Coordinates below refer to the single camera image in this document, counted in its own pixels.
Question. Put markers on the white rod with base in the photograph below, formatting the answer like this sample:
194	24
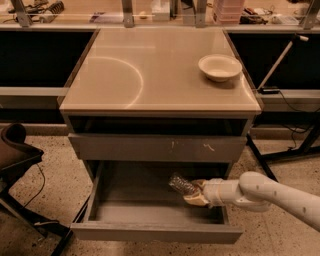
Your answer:
280	58

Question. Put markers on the open grey middle drawer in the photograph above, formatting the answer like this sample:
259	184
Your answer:
132	201

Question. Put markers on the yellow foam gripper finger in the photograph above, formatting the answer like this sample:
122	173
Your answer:
200	183
196	200

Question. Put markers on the white box on shelf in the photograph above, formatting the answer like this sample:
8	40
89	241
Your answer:
160	10

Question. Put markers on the closed grey top drawer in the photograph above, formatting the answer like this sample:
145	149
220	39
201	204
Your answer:
221	149

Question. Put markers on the white ceramic bowl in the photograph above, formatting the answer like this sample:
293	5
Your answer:
219	68

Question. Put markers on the dark brown chair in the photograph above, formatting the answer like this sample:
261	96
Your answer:
16	156

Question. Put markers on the clear plastic water bottle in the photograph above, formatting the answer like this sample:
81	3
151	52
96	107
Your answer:
182	185

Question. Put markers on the black stand frame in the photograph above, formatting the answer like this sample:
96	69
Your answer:
305	149

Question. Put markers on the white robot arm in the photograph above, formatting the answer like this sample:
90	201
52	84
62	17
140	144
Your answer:
253	191

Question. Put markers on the pink stacked trays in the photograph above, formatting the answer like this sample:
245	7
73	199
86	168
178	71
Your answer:
227	11

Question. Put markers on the black coil spring object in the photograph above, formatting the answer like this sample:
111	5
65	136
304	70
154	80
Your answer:
52	12

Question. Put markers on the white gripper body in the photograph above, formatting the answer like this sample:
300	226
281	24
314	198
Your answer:
211	192

